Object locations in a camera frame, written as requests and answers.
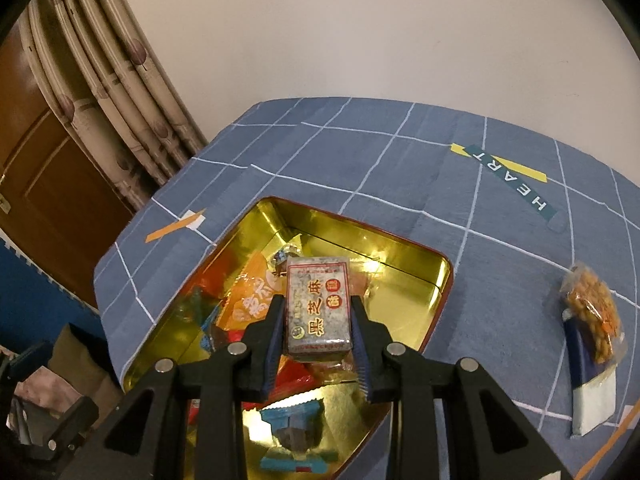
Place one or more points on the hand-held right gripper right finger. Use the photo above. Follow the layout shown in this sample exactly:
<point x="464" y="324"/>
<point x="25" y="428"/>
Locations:
<point x="361" y="360"/>

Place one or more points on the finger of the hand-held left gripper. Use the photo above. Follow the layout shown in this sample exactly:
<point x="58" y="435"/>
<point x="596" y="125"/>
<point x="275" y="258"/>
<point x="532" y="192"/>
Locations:
<point x="62" y="427"/>

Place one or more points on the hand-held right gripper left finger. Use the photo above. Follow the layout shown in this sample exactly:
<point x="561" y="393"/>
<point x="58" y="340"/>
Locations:
<point x="272" y="352"/>

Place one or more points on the red snack packet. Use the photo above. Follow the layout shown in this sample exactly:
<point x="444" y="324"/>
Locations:
<point x="295" y="380"/>

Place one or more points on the orange snack packet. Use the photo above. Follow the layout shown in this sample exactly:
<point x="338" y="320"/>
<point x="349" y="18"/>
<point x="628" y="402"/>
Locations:
<point x="247" y="292"/>

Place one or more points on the grey snack bar packet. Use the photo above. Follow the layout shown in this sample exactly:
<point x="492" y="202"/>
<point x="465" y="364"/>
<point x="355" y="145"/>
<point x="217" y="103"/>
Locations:
<point x="317" y="305"/>

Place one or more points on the clear packet of brown biscuits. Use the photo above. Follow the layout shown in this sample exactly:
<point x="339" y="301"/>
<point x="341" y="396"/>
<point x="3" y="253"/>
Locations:
<point x="364" y="285"/>

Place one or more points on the small yellow snack packet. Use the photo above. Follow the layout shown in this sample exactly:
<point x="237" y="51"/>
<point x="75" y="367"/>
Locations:
<point x="281" y="260"/>

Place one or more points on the gold tin tray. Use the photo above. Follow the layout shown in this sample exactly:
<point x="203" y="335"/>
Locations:
<point x="400" y="270"/>

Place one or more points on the blue and white snack packet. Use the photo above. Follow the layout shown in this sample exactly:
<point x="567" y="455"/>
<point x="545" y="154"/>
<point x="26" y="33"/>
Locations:
<point x="590" y="385"/>

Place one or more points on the clear peanut brittle packet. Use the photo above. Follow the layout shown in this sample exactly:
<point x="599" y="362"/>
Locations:
<point x="595" y="310"/>

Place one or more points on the brown cloth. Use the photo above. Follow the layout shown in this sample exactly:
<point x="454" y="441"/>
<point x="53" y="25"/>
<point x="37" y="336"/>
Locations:
<point x="82" y="357"/>

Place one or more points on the blue foam mat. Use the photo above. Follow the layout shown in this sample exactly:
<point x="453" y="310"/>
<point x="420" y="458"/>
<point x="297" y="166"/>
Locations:
<point x="35" y="295"/>

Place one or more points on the orange tape strip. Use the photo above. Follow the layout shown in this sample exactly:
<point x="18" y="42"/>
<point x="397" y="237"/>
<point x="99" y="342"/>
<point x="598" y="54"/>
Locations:
<point x="172" y="227"/>
<point x="617" y="437"/>

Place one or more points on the blue checked tablecloth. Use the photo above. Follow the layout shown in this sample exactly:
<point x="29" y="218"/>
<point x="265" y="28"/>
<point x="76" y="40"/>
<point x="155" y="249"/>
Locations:
<point x="375" y="170"/>

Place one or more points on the brown wooden door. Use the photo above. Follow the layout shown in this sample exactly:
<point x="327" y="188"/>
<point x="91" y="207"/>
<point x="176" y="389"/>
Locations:
<point x="45" y="170"/>

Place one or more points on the beige patterned curtain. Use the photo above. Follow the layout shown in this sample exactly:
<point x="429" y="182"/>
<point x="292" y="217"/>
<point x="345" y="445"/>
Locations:
<point x="115" y="70"/>

